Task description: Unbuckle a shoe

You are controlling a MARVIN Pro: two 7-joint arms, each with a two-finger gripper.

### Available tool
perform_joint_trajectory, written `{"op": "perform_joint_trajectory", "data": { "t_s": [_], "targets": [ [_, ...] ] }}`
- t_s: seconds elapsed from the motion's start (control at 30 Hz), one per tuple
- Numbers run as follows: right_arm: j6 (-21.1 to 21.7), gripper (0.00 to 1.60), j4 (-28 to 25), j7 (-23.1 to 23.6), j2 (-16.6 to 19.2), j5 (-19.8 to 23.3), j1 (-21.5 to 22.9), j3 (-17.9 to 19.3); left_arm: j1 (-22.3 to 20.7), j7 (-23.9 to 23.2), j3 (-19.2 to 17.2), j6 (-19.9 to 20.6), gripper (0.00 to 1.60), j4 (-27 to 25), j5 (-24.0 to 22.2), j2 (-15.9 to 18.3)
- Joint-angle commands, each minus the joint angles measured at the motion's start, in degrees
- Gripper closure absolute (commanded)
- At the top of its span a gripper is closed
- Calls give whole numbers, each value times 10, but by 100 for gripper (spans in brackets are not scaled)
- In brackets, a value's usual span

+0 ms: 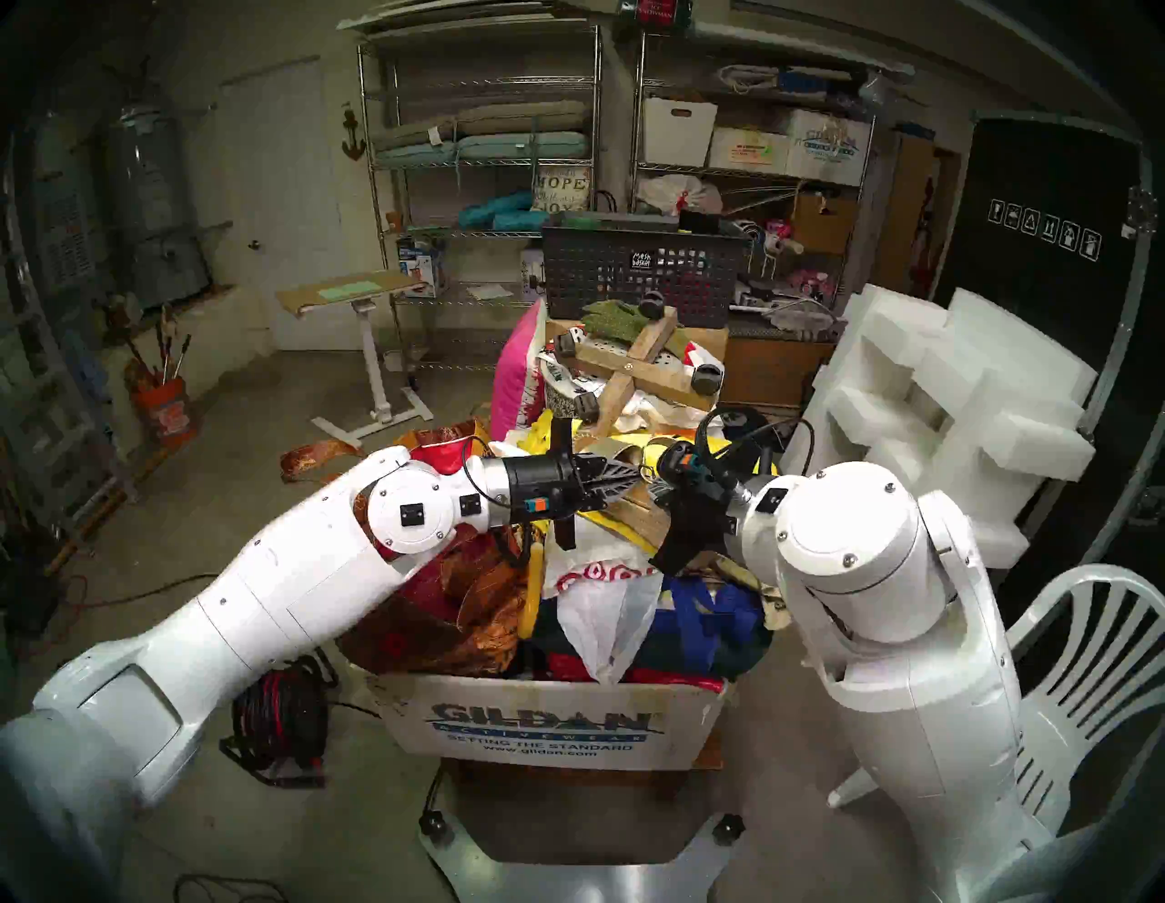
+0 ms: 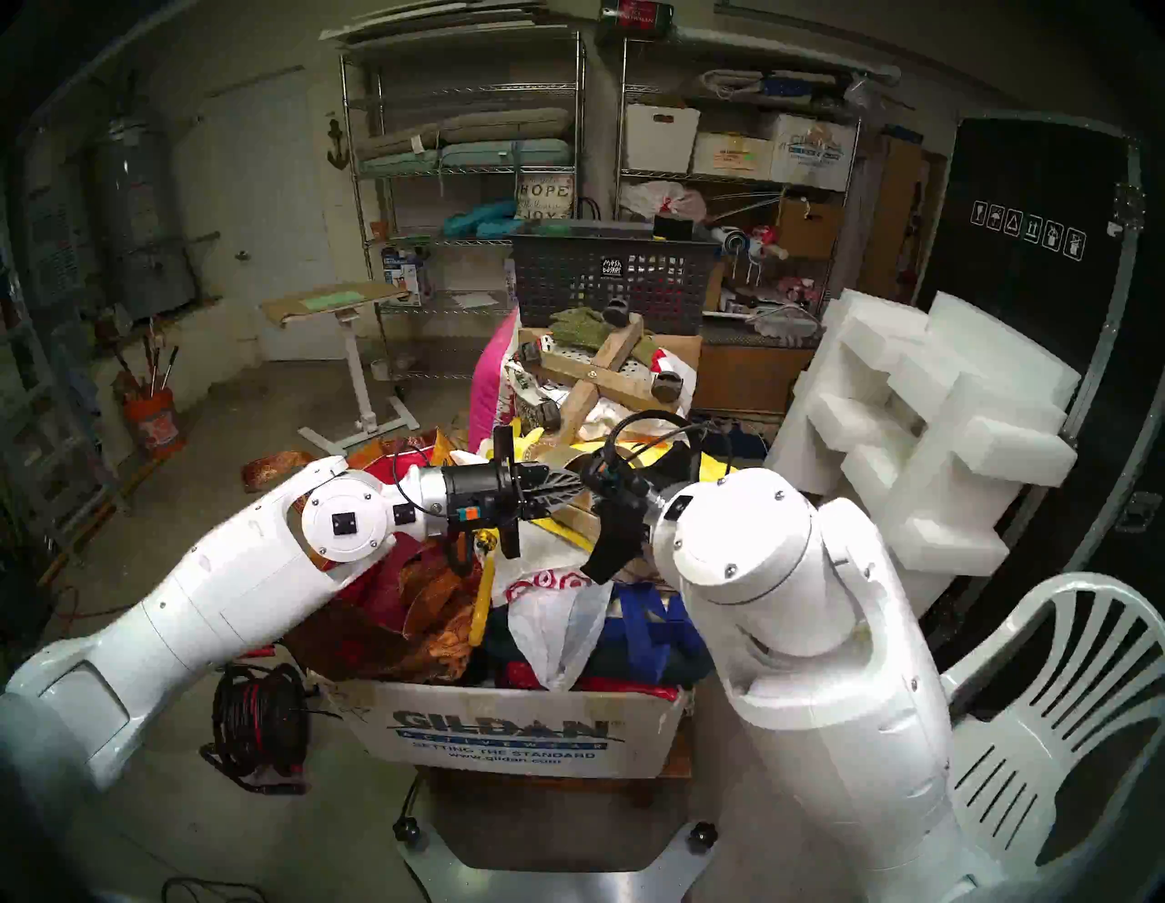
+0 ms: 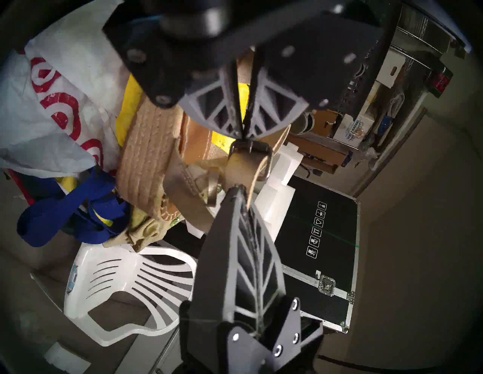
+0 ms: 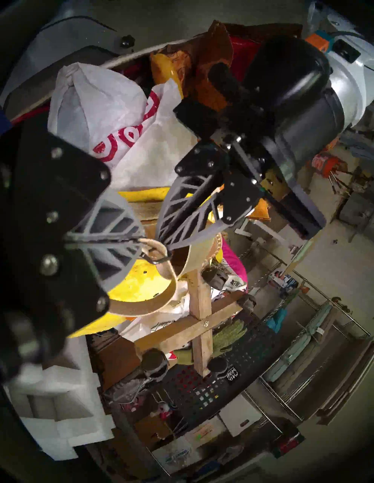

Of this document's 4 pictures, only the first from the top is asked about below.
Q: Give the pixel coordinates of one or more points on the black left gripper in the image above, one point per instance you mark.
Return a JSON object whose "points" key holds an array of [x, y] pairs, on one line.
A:
{"points": [[541, 492]]}

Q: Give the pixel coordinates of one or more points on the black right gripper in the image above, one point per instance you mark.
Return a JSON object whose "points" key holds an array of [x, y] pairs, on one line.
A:
{"points": [[701, 496]]}

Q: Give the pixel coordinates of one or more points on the tan espadrille wedge sandal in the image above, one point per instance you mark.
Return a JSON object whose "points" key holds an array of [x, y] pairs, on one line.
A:
{"points": [[646, 519]]}

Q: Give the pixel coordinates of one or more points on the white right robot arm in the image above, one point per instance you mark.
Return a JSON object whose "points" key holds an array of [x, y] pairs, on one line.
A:
{"points": [[910, 692]]}

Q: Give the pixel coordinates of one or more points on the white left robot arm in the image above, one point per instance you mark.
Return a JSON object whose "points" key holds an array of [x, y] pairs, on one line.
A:
{"points": [[264, 601]]}

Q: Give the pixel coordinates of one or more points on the yellow cloth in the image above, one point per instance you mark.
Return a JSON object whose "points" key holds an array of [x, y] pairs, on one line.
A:
{"points": [[605, 521]]}

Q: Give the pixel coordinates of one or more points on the white cloth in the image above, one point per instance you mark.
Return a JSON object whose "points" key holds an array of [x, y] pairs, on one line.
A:
{"points": [[664, 410]]}

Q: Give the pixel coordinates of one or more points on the wooden cross caster dolly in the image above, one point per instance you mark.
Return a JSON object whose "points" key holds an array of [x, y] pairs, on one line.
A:
{"points": [[637, 369]]}

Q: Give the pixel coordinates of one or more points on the white perforated tray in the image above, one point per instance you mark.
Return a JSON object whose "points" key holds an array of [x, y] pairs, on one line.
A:
{"points": [[601, 349]]}

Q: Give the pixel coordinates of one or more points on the white plastic bag red print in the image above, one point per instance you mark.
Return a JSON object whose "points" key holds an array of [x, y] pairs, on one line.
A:
{"points": [[601, 619]]}

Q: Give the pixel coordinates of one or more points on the pink pillow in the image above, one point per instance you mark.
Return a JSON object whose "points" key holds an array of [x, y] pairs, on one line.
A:
{"points": [[514, 382]]}

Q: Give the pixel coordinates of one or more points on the beige green work glove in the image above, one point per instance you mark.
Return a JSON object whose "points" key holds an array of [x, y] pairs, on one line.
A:
{"points": [[764, 605]]}

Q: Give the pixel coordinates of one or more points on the brown wooden cabinet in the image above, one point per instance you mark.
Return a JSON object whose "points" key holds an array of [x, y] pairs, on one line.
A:
{"points": [[764, 373]]}

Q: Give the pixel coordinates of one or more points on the green knit glove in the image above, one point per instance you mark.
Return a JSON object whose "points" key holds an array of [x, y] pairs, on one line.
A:
{"points": [[605, 319]]}

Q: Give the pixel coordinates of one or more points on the red cloth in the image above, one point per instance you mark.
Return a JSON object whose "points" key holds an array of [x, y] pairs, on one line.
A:
{"points": [[655, 678]]}

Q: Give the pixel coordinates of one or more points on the dark plastic laundry basket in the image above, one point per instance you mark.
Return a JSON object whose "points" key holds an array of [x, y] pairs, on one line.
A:
{"points": [[592, 264]]}

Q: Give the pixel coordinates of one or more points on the Gildan printed cardboard box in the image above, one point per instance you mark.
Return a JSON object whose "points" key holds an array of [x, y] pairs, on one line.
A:
{"points": [[546, 728], [828, 146]]}

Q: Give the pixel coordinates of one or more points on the pink flower bunch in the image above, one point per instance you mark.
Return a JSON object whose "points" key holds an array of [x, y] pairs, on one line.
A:
{"points": [[815, 282]]}

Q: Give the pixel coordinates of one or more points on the small black box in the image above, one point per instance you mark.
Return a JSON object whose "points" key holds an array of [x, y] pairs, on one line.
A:
{"points": [[701, 221]]}

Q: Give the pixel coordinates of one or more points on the blue white product box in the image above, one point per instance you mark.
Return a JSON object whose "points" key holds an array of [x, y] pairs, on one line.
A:
{"points": [[420, 268]]}

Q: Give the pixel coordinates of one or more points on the teal folded cushion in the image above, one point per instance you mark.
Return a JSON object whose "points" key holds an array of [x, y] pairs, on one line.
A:
{"points": [[496, 211]]}

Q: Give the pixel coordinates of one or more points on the HOPE printed pillow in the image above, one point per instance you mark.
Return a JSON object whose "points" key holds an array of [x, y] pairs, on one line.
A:
{"points": [[562, 189]]}

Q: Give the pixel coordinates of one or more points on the brown cardboard box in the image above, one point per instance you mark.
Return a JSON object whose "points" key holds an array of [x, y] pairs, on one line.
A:
{"points": [[824, 223]]}

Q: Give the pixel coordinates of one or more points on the white foam packing block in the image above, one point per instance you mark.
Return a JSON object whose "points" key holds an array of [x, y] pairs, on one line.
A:
{"points": [[965, 400]]}

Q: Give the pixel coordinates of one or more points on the light green paper sheet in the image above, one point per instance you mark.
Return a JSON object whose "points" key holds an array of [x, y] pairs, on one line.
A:
{"points": [[350, 289]]}

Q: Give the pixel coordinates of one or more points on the black base knob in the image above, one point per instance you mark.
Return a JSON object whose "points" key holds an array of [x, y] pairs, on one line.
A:
{"points": [[728, 828], [437, 822]]}

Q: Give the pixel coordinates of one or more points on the teal seat cushion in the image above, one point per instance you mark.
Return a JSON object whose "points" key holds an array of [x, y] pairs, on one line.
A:
{"points": [[523, 146]]}

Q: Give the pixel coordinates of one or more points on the white box orange label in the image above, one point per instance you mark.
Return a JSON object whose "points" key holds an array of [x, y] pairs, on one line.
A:
{"points": [[746, 150]]}

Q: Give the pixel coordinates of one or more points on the white storage box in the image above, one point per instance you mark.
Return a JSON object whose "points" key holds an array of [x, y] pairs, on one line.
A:
{"points": [[678, 132]]}

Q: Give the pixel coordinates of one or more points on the white overbed table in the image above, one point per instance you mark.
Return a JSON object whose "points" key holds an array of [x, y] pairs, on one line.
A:
{"points": [[300, 299]]}

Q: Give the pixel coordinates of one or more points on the beige seat cushion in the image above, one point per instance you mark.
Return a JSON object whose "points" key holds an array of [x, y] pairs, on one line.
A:
{"points": [[519, 116]]}

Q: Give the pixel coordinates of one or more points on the brown wooden door panel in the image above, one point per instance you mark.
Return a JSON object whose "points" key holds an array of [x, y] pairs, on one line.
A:
{"points": [[915, 200]]}

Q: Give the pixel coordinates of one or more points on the white door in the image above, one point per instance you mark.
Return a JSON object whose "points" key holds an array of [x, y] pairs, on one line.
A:
{"points": [[287, 191]]}

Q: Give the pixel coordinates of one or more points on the orange bucket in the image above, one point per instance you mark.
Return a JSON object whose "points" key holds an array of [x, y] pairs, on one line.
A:
{"points": [[168, 414]]}

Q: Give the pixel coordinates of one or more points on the white long pipe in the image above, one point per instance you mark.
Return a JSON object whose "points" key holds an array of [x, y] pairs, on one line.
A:
{"points": [[801, 45]]}

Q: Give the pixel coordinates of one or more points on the white plastic chair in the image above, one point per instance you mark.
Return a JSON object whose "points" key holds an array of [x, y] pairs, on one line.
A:
{"points": [[1092, 692]]}

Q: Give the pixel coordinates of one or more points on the red green carton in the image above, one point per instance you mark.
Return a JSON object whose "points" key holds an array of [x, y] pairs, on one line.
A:
{"points": [[655, 11]]}

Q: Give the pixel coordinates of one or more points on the white flat boards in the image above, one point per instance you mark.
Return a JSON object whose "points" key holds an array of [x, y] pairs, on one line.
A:
{"points": [[455, 14]]}

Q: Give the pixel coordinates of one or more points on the black flight case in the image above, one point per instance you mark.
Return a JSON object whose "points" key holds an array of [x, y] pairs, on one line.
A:
{"points": [[1047, 173]]}

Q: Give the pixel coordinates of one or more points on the grey water heater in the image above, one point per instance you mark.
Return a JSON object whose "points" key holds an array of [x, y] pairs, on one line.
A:
{"points": [[150, 200]]}

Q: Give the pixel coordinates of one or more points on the grey aluminium ladder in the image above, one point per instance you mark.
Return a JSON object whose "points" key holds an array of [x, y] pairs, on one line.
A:
{"points": [[36, 419]]}

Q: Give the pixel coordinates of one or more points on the grey vented furnace cabinet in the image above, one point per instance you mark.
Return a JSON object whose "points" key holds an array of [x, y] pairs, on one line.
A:
{"points": [[68, 237]]}

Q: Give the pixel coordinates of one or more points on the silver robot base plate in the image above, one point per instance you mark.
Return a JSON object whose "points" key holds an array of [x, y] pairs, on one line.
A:
{"points": [[582, 874]]}

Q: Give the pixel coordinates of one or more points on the brown anchor wall decoration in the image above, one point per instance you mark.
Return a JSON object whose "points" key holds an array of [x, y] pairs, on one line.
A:
{"points": [[353, 146]]}

